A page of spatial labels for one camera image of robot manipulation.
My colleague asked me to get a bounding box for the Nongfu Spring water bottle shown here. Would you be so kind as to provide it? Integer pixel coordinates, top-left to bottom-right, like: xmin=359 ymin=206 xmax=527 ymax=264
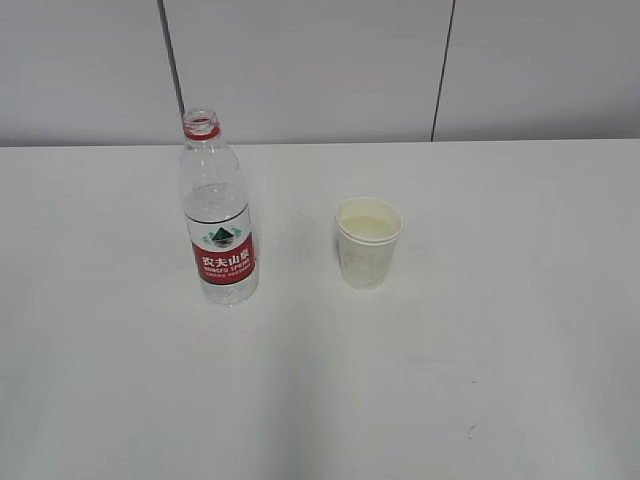
xmin=179 ymin=108 xmax=258 ymax=305

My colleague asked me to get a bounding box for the white paper cup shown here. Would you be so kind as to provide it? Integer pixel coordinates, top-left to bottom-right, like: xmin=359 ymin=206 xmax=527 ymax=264
xmin=335 ymin=197 xmax=403 ymax=290

